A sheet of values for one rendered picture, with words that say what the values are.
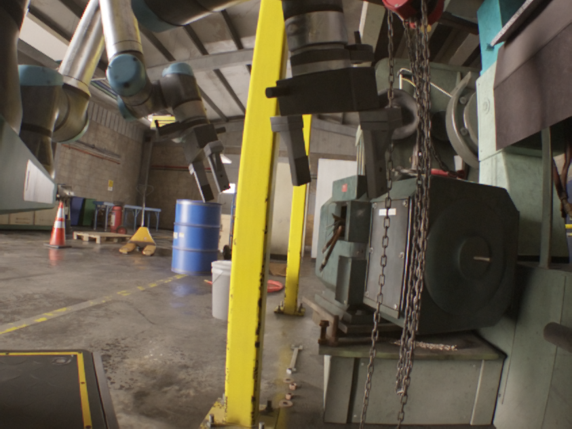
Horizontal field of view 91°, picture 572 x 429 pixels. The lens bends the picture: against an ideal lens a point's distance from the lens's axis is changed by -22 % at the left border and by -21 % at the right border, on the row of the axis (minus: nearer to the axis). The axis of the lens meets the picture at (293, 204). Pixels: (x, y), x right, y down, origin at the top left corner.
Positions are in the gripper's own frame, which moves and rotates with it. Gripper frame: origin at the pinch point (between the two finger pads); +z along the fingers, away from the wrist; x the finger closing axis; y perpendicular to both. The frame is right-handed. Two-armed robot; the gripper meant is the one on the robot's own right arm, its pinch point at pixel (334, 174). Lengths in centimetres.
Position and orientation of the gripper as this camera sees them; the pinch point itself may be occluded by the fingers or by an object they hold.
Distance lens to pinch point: 46.2
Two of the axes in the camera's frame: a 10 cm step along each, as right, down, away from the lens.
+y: -7.4, 3.0, -6.1
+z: 1.4, 9.4, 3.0
